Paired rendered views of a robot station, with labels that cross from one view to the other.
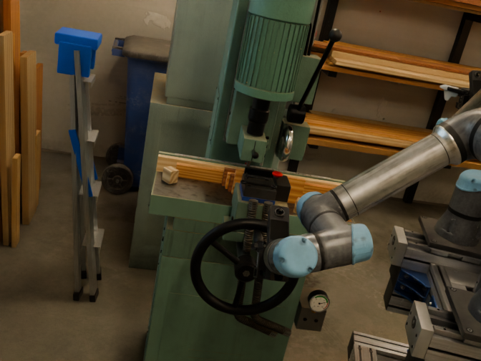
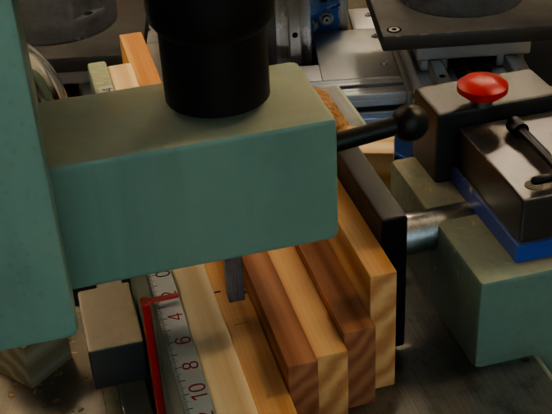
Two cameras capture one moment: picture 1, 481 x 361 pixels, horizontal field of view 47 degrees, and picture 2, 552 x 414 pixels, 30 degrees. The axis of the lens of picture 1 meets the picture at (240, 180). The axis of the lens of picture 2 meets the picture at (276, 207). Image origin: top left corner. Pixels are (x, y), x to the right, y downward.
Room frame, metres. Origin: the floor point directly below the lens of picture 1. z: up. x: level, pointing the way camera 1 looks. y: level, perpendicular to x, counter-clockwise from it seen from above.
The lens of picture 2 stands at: (1.62, 0.44, 1.30)
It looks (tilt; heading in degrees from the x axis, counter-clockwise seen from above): 33 degrees down; 265
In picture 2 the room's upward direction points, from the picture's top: 3 degrees counter-clockwise
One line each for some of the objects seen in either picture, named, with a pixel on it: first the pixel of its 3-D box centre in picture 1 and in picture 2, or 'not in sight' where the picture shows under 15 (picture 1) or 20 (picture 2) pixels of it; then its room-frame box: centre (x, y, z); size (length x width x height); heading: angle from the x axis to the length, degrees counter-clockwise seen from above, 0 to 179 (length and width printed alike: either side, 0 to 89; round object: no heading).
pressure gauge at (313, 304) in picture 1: (317, 302); not in sight; (1.43, -0.30, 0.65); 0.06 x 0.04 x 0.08; 98
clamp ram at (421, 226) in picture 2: (258, 187); (414, 232); (1.49, -0.05, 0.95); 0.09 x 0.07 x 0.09; 98
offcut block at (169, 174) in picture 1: (169, 175); not in sight; (1.52, 0.21, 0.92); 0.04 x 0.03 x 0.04; 51
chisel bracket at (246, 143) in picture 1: (251, 145); (186, 181); (1.62, -0.01, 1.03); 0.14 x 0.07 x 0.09; 8
